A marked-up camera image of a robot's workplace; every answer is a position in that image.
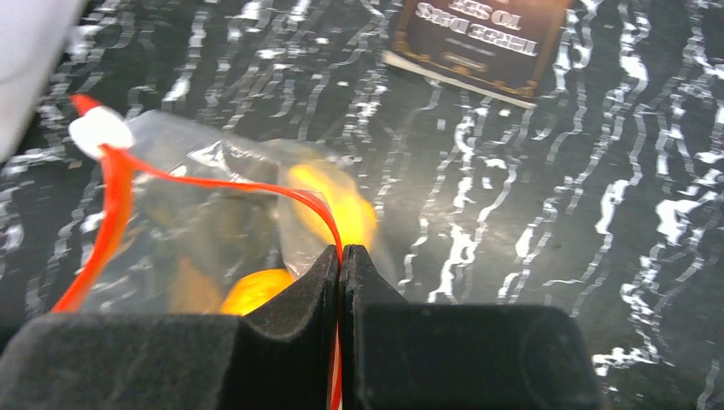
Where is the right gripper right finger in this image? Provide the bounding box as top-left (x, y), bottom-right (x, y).
top-left (339, 245), bottom-right (603, 409)

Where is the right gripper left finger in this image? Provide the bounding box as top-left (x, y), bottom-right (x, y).
top-left (1, 246), bottom-right (339, 409)

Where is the orange fruit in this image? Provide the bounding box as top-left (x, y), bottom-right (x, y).
top-left (220, 268), bottom-right (295, 316)

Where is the yellow pear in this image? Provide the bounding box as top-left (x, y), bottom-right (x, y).
top-left (286, 161), bottom-right (377, 249)

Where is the clear zip top bag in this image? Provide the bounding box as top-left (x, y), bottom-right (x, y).
top-left (50, 93), bottom-right (397, 410)

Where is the book with dark cover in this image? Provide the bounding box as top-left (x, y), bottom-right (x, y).
top-left (382, 0), bottom-right (570, 109)

